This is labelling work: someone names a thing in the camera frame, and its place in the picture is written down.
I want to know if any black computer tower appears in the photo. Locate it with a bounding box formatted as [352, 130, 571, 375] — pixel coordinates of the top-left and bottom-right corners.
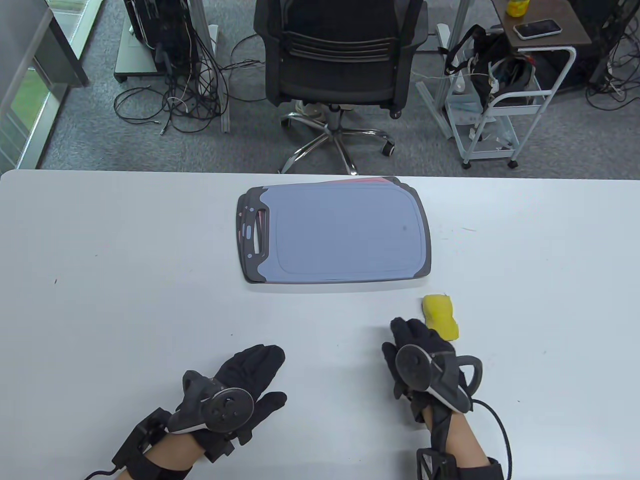
[124, 0, 201, 76]

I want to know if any white smartphone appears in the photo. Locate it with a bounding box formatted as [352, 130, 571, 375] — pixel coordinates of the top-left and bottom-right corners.
[512, 19, 563, 41]

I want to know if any grey hand controller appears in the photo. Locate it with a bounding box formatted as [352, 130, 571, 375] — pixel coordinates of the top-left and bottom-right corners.
[395, 344, 484, 415]
[167, 370, 256, 435]

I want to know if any yellow sponge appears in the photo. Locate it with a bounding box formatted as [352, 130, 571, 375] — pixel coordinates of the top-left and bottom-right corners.
[422, 294, 461, 342]

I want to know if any blue cutting board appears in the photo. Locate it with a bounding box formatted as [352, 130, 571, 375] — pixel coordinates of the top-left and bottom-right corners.
[236, 180, 416, 285]
[241, 182, 432, 285]

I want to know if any grey metal base plate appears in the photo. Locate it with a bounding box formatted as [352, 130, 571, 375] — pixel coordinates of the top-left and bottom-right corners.
[114, 20, 161, 83]

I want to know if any black bag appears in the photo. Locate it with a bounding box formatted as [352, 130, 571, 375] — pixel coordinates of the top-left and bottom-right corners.
[444, 24, 538, 108]

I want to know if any person's right forearm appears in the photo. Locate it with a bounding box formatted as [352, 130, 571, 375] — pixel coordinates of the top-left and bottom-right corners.
[424, 406, 491, 468]

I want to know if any white cart with brown top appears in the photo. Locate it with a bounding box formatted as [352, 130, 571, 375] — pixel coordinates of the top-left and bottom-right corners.
[444, 0, 593, 170]

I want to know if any glass window panel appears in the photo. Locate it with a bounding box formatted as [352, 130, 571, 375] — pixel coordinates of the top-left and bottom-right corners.
[0, 55, 71, 171]

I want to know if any pink cutting board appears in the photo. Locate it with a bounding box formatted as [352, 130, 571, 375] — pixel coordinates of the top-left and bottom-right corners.
[245, 176, 403, 187]

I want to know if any black office chair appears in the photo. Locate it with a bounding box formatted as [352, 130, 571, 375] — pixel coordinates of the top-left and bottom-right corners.
[252, 0, 428, 176]

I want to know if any grey right hand controller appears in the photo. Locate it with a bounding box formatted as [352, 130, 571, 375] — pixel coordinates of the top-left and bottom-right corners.
[395, 344, 484, 415]

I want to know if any blue packet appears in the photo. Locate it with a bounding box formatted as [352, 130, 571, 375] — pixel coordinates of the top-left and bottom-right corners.
[446, 95, 485, 115]

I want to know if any black wrist camera strap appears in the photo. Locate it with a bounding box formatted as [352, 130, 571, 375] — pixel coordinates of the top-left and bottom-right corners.
[415, 447, 505, 480]
[111, 407, 193, 480]

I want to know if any white desk leg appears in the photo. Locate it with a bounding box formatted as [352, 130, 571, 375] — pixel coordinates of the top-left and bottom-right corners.
[190, 0, 231, 133]

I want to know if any grey left hand controller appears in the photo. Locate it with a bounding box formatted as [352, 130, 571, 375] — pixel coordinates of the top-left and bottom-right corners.
[167, 370, 256, 435]

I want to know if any black right wrist camera strap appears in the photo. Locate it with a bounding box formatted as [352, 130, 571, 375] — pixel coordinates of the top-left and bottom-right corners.
[415, 447, 505, 480]

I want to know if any silver metal desk leg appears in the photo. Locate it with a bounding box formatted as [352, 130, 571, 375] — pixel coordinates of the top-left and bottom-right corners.
[415, 0, 473, 140]

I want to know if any black left wrist camera strap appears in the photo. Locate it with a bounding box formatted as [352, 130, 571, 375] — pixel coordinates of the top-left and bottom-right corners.
[111, 407, 193, 480]

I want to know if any person's left hand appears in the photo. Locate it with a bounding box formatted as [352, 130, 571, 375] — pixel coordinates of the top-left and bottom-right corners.
[180, 344, 288, 463]

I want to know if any black floor cable bundle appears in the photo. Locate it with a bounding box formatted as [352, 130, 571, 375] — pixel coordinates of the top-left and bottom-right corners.
[114, 30, 266, 136]
[585, 0, 640, 111]

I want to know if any person's right hand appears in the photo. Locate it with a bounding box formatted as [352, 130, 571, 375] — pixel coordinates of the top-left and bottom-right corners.
[381, 317, 468, 426]

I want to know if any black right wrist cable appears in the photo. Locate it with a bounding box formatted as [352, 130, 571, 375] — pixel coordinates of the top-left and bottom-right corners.
[470, 399, 513, 480]

